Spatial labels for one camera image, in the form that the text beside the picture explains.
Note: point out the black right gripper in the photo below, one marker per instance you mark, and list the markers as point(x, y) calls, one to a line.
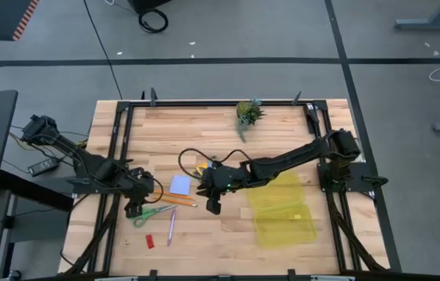
point(220, 179)

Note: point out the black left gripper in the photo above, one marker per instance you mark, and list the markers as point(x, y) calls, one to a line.
point(140, 185)

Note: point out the pale blue sticky note pad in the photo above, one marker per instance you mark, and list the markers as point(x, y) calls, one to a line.
point(181, 185)

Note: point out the purple pen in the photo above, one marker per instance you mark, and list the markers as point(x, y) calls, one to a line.
point(171, 228)

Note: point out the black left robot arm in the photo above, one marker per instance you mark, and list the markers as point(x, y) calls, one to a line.
point(87, 164)

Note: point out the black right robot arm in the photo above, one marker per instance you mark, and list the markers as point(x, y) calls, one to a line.
point(294, 154)

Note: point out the red eraser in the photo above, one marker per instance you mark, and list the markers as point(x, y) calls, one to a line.
point(150, 241)

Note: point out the yellow green crayon box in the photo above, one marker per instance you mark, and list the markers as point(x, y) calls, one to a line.
point(200, 168)

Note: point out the black table clamp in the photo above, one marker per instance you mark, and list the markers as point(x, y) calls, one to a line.
point(153, 275)
point(153, 97)
point(296, 99)
point(291, 275)

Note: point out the yellow transparent zip pouch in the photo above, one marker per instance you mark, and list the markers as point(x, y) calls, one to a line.
point(282, 218)

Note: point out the green potted succulent plant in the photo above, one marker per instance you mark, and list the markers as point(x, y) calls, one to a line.
point(248, 112)

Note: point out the black power adapter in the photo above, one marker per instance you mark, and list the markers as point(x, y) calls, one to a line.
point(43, 166)

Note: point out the black equipment base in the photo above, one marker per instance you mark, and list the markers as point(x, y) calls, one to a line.
point(146, 4)

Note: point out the grey desk foot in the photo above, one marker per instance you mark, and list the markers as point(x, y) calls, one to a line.
point(430, 24)

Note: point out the black metal table frame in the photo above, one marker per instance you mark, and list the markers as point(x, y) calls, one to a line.
point(204, 104)

